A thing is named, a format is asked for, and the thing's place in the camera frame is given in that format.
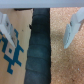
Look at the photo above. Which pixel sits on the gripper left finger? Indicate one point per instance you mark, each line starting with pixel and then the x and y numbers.
pixel 6 27

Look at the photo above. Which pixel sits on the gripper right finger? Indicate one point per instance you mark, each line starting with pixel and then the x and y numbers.
pixel 72 30

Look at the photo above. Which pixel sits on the wooden drawer box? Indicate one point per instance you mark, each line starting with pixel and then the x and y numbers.
pixel 15 50

